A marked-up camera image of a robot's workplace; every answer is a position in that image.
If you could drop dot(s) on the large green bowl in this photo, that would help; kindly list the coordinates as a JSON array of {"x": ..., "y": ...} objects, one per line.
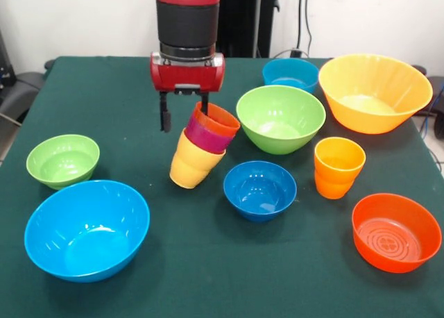
[{"x": 281, "y": 123}]

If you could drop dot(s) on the small light blue bowl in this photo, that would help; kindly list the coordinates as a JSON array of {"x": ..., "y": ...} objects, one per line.
[{"x": 289, "y": 71}]

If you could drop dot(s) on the small green ribbed bowl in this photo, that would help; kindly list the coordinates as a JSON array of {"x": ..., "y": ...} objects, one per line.
[{"x": 63, "y": 161}]

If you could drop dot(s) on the yellow ribbed plastic cup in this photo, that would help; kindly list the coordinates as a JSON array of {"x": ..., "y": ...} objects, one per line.
[{"x": 190, "y": 168}]

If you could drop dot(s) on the dark blue bowl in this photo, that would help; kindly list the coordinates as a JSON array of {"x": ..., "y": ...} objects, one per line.
[{"x": 260, "y": 196}]

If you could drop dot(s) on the large light blue bowl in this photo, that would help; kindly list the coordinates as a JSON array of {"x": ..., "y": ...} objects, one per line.
[{"x": 86, "y": 231}]

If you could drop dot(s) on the purple plastic cup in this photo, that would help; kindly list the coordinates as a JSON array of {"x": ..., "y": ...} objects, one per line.
[{"x": 208, "y": 139}]

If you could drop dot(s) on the dark grey pedestal leg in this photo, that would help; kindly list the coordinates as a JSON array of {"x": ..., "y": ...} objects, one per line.
[{"x": 21, "y": 89}]

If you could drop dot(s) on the red plastic bowl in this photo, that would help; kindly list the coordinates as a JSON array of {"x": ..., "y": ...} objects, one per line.
[{"x": 392, "y": 238}]

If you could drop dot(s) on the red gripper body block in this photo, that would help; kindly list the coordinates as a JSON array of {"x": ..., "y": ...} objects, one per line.
[{"x": 187, "y": 76}]

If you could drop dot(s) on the large yellow bowl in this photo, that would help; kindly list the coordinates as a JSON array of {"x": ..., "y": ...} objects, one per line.
[{"x": 374, "y": 92}]

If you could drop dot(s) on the red plastic cup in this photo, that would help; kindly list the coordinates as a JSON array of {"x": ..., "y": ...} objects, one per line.
[{"x": 222, "y": 121}]

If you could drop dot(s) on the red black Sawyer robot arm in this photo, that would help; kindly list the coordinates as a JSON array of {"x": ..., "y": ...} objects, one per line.
[{"x": 187, "y": 19}]

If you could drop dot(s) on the dark green tablecloth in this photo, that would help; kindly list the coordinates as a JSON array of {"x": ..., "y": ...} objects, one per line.
[{"x": 225, "y": 262}]

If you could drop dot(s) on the orange ribbed plastic cup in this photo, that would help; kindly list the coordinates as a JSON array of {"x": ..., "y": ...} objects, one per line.
[{"x": 338, "y": 172}]

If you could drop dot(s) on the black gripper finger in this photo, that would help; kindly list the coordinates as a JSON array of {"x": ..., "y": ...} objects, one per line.
[
  {"x": 166, "y": 115},
  {"x": 205, "y": 104}
]

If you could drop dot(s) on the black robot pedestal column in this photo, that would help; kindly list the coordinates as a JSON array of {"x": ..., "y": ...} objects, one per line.
[{"x": 239, "y": 19}]

